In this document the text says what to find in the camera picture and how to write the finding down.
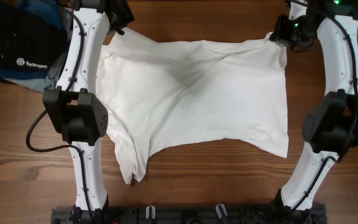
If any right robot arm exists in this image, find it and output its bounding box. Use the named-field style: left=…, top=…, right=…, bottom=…
left=270, top=0, right=358, bottom=221

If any blue folded shirt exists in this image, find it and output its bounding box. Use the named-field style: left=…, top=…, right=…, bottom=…
left=0, top=0, right=71, bottom=80

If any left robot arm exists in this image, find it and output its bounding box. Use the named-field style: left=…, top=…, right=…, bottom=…
left=42, top=0, right=134, bottom=223

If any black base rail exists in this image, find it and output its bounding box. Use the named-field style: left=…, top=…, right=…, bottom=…
left=50, top=204, right=328, bottom=224

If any white polo shirt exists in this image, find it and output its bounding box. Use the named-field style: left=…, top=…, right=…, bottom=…
left=96, top=29, right=289, bottom=184

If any black folded shirt with logo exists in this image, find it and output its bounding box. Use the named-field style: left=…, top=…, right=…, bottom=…
left=0, top=0, right=68, bottom=73

